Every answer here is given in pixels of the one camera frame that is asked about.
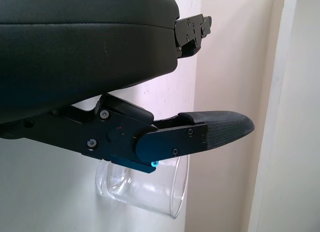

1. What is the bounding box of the clear plastic cup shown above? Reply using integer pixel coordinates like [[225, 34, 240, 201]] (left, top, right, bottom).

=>
[[94, 155, 190, 221]]

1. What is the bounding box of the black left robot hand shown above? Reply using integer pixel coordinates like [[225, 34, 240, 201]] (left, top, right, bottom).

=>
[[0, 0, 256, 174]]

